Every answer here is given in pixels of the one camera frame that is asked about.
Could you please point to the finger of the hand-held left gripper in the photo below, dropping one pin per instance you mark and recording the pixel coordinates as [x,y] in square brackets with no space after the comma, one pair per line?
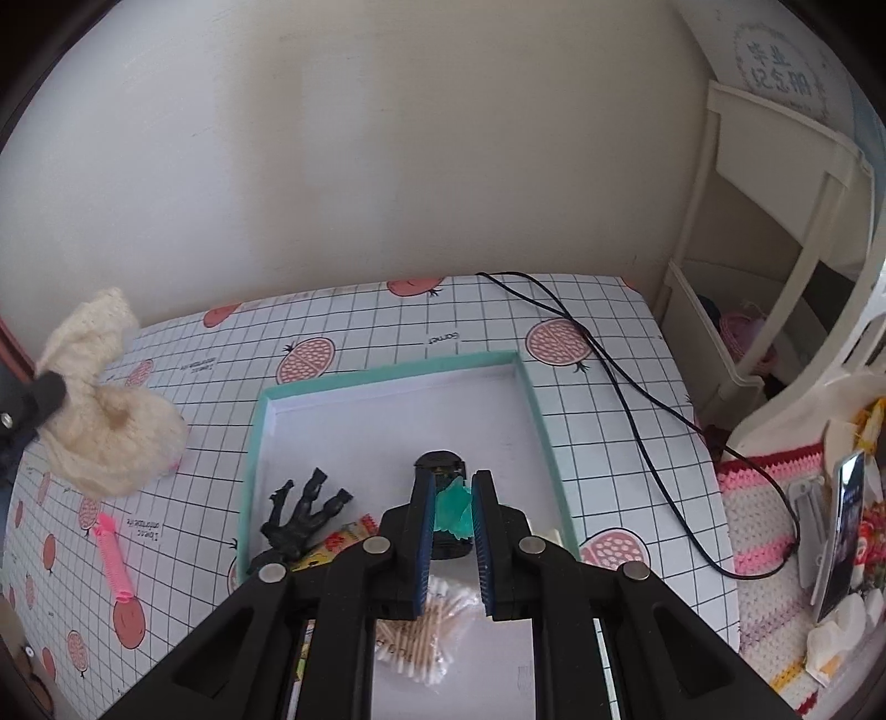
[38,401]

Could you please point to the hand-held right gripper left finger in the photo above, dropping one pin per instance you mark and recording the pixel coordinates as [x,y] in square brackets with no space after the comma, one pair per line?
[423,554]

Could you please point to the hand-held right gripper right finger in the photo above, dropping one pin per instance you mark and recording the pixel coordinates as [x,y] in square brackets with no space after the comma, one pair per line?
[484,554]

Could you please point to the green hair claw clip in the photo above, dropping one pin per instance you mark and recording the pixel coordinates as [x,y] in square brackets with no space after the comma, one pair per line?
[453,509]

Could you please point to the cream lace scrunchie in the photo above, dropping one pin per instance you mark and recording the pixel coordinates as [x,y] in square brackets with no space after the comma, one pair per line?
[111,429]

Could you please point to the rice cracker snack packet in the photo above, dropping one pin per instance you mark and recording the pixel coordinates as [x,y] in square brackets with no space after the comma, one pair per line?
[342,536]

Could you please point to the black hand-shaped hair claw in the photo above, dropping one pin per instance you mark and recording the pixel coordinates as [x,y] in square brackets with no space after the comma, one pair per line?
[297,519]

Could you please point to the teal shallow box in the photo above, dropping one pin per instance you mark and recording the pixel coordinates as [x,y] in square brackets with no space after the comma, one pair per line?
[387,415]

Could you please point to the cotton swab bag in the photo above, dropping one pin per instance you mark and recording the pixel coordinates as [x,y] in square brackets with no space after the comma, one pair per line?
[429,623]

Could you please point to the small black device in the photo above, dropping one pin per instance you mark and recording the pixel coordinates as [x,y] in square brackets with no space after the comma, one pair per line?
[443,464]

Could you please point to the pomegranate print table cover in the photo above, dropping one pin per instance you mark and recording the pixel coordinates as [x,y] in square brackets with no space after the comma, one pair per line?
[623,484]

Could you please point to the pink hair roller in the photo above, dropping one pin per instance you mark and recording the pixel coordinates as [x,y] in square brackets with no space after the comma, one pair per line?
[114,561]

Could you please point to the crochet striped mat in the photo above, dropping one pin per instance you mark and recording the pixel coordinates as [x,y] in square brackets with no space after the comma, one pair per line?
[761,526]

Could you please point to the smartphone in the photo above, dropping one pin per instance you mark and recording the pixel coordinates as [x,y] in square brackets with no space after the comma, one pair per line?
[841,533]

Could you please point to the white shelf rack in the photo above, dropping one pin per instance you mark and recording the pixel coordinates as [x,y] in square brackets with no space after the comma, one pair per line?
[761,131]

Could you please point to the wall poster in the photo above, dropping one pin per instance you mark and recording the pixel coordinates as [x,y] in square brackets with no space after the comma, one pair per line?
[775,62]

